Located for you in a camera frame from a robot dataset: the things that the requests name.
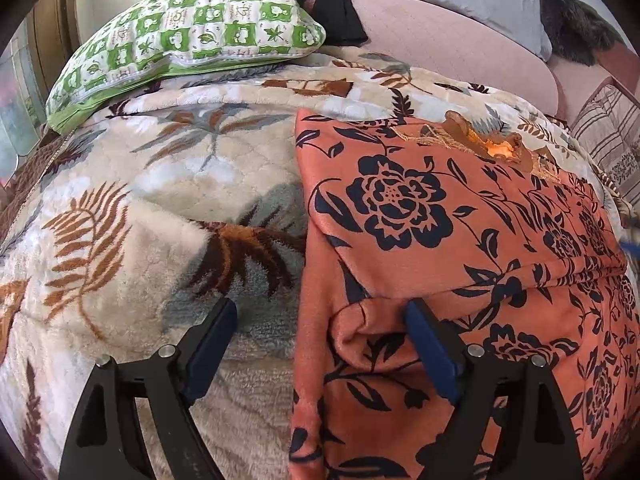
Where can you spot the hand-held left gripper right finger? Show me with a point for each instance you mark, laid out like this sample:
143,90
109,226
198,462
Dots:
429,347

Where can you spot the wooden wardrobe with glass doors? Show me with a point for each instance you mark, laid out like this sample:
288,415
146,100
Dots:
45,35

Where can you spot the pink padded headboard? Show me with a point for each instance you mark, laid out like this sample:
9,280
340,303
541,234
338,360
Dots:
440,35

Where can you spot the black clothing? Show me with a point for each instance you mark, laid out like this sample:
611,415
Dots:
341,15

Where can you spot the green checkered pillow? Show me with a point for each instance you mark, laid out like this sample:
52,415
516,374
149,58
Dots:
200,25

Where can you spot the orange floral garment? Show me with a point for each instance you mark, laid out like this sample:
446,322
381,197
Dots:
425,245

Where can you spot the striped cushion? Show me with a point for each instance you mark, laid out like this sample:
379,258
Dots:
610,130

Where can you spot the leaf print fleece blanket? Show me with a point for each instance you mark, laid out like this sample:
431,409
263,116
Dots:
150,170

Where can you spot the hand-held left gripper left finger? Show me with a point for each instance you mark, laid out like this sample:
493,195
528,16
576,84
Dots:
216,338

